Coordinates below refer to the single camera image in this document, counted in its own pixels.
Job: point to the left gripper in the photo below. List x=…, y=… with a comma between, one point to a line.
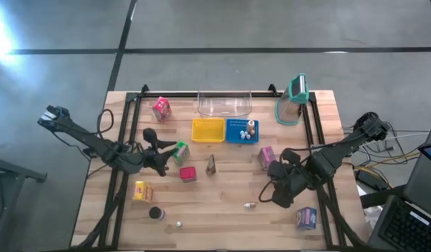
x=153, y=157

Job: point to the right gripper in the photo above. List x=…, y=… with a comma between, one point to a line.
x=288, y=178

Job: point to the red-lidded smoked paprika tin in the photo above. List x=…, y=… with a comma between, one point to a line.
x=188, y=174

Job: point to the brown triangular snack packet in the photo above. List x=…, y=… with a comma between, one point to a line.
x=211, y=165

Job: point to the blue plastic basket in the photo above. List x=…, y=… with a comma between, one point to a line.
x=234, y=127

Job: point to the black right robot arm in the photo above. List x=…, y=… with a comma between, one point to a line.
x=338, y=154

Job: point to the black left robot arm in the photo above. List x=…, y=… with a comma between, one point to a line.
x=96, y=143

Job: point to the small green cereal box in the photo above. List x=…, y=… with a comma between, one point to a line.
x=182, y=154

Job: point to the Raisin Bran cereal box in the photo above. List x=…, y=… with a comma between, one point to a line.
x=266, y=157

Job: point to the small pink cereal box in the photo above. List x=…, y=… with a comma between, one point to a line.
x=162, y=109

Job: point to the small blue purple box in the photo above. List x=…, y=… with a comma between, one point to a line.
x=306, y=218

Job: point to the yellow plastic basket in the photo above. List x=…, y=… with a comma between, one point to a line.
x=208, y=130

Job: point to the small yellow food box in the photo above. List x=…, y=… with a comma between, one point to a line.
x=142, y=192

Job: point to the dark round cap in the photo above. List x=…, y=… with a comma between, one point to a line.
x=155, y=213

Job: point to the teal box grater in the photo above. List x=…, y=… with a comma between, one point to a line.
x=288, y=108

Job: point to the clear plastic bin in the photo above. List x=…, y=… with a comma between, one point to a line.
x=224, y=105

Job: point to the black power brick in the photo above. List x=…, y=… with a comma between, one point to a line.
x=369, y=179

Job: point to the dark grey laptop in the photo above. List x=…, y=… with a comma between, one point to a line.
x=422, y=189

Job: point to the black metal stand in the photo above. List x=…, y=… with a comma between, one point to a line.
x=12, y=169

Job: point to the black aluminium rig frame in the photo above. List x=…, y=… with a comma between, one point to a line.
x=166, y=94

